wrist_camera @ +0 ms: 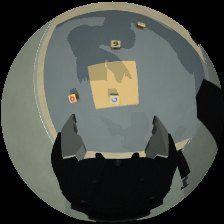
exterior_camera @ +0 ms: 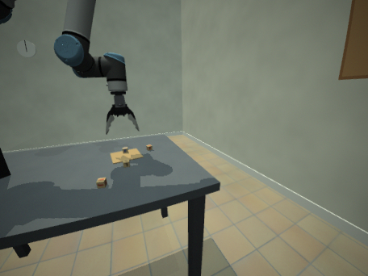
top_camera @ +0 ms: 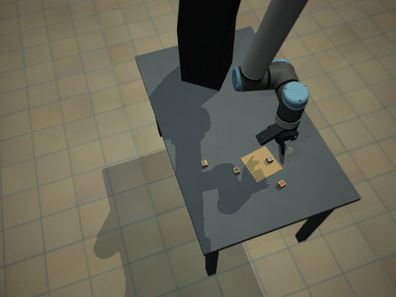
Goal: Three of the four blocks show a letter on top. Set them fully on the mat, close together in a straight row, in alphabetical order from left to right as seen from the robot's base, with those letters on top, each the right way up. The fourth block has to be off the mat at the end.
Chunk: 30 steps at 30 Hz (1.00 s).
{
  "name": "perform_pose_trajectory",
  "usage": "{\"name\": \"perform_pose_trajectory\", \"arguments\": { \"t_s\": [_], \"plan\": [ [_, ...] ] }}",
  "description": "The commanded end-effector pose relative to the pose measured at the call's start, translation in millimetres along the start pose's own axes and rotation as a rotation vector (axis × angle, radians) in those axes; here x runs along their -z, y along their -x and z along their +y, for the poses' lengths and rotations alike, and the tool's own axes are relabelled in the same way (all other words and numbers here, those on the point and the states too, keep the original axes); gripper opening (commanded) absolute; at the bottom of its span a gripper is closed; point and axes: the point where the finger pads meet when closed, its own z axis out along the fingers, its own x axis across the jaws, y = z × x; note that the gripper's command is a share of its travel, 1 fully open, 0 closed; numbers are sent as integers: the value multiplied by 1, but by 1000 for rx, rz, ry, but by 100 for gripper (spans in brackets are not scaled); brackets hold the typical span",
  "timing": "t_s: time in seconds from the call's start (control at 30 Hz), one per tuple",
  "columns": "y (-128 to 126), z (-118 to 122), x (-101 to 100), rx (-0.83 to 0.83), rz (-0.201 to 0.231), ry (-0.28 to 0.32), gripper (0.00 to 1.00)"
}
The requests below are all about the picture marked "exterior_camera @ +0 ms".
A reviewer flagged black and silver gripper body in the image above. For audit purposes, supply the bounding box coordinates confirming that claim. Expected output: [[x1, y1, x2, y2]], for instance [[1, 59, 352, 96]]
[[111, 91, 128, 117]]

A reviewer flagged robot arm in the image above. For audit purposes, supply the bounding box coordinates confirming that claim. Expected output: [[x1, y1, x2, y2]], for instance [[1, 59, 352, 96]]
[[0, 0, 128, 111]]

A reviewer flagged tan flat mat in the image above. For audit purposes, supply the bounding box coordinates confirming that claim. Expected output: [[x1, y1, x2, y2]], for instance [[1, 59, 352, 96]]
[[111, 148, 143, 164]]

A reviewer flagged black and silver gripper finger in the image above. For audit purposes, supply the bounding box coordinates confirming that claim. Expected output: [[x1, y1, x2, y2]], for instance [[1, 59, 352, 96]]
[[128, 108, 139, 131], [106, 108, 115, 134]]

